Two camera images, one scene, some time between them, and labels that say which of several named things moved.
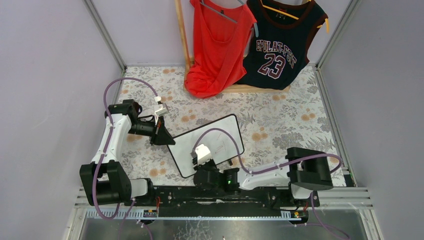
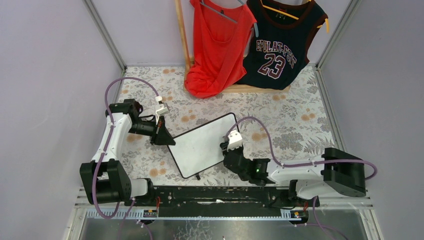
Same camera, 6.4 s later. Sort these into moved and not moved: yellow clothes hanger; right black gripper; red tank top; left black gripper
Moved: right black gripper
Not moved: red tank top; left black gripper; yellow clothes hanger
